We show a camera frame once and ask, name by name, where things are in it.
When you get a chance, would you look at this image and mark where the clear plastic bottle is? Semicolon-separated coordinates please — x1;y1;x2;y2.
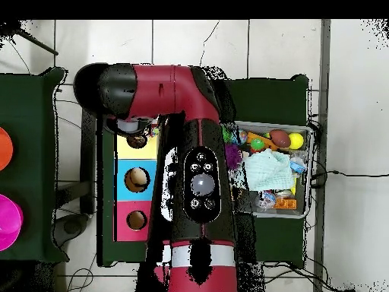
289;154;308;175

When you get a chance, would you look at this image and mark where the purple spiky ball with eyes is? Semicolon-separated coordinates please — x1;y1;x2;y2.
224;144;244;171

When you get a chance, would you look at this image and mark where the orange toy brick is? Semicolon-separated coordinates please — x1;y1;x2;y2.
273;198;299;211

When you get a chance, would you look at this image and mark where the mint green cloth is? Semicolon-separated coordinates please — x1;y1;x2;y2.
244;150;296;192

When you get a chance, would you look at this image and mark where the yellow ball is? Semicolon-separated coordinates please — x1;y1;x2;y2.
288;132;305;150

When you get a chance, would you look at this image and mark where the clear mesh bin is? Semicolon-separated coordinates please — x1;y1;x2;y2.
221;120;315;220

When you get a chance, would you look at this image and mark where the brown toy football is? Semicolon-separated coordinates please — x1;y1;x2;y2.
270;129;293;148

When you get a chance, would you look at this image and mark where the black tripod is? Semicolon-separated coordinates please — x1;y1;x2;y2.
0;21;60;57

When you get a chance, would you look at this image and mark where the black cable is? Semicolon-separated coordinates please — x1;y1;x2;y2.
311;167;389;181

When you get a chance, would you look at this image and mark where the dark green side table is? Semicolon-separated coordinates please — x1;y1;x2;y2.
0;66;68;264

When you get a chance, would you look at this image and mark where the pink disc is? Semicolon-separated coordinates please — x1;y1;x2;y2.
0;194;24;252

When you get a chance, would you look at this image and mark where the dark green table cloth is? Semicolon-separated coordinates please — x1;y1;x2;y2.
96;72;311;268

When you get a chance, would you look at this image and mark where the orange disc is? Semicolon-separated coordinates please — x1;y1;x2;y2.
0;126;14;173

